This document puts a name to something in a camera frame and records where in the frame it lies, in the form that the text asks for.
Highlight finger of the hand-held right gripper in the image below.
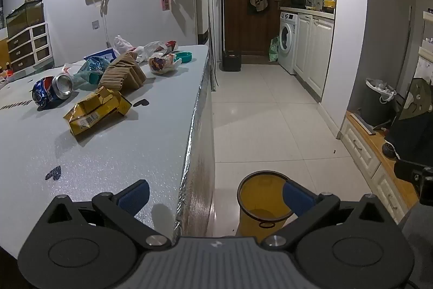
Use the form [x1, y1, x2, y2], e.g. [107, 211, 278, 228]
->
[394, 157, 433, 205]

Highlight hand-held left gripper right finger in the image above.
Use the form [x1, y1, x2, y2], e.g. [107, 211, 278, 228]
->
[264, 179, 390, 251]

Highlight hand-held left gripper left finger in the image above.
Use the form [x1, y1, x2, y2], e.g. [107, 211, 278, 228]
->
[43, 179, 170, 251]

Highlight yellow round waste bin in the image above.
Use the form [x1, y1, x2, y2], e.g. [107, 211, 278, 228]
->
[237, 170, 300, 239]

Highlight yellow carton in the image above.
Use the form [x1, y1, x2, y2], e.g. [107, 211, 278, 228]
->
[63, 87, 132, 136]

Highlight brown paper bag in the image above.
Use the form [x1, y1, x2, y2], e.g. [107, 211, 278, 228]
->
[98, 51, 147, 93]

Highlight teal clear plastic wrapper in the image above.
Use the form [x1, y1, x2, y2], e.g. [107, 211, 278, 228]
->
[71, 67, 102, 90]

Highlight colourful wrapper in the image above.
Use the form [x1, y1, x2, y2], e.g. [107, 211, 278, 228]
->
[148, 54, 183, 74]

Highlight crushed blue soda can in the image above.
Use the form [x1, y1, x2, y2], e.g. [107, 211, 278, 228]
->
[32, 73, 74, 108]

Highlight blue snack packet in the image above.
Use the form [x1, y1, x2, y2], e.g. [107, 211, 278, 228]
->
[83, 51, 117, 73]

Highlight white plastic bag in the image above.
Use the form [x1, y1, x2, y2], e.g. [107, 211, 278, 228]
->
[113, 35, 166, 63]

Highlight white low cabinet wooden top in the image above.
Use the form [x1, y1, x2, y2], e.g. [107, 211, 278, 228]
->
[340, 111, 421, 225]

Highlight silver foil-covered table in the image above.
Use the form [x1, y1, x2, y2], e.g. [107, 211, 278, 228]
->
[0, 44, 217, 256]

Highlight grey dustpan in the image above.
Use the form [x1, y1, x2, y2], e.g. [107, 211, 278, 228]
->
[350, 111, 377, 136]

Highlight grey bin with white liner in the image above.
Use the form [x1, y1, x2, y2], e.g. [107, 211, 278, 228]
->
[365, 78, 397, 128]

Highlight green plastic bag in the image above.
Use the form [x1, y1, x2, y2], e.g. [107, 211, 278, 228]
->
[269, 36, 281, 61]

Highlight white kitchen base cabinets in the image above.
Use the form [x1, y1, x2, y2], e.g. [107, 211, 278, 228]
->
[294, 7, 336, 104]

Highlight black floor box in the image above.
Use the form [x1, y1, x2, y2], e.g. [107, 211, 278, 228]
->
[221, 51, 242, 72]

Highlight white washing machine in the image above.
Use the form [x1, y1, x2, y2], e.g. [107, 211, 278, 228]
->
[279, 11, 299, 74]

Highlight brown wooden door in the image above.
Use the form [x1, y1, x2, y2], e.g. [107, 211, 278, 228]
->
[221, 0, 283, 56]

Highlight white drawer chest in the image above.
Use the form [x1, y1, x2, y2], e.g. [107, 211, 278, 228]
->
[7, 21, 55, 73]

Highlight glass tank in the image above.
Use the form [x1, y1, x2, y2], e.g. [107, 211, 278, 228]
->
[5, 0, 45, 39]

